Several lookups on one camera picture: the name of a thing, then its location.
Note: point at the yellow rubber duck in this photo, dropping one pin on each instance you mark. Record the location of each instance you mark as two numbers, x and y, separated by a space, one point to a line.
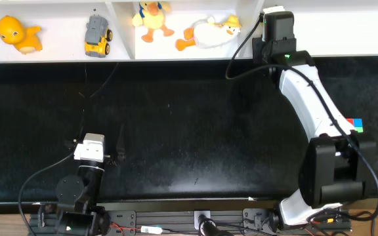
16 34

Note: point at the yellow plush duck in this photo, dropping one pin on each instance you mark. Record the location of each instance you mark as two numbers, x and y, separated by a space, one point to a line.
153 18

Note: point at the grey and yellow toy truck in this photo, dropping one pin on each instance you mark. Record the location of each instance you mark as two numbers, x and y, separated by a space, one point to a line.
96 36

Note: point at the white shelf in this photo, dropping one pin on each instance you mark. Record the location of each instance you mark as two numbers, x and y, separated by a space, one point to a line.
61 49

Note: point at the many-coloured puzzle cube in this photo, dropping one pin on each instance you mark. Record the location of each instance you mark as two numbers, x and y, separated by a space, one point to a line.
357 124

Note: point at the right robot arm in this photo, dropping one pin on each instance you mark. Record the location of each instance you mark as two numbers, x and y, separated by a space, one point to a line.
302 98

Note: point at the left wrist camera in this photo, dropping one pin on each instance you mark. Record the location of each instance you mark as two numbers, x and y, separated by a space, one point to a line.
90 148

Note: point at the mounting rail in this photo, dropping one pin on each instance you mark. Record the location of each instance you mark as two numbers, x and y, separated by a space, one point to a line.
176 223

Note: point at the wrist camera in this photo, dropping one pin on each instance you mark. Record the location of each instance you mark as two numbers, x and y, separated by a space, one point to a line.
273 9
90 148

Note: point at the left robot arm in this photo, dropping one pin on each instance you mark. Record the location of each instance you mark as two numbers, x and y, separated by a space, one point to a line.
84 193

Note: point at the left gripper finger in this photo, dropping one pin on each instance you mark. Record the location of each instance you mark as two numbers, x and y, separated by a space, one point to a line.
121 147

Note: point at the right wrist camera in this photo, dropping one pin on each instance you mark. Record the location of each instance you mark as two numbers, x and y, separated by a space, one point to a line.
273 9

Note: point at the white plush duck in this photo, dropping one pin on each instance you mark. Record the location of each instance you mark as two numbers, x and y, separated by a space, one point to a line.
210 34

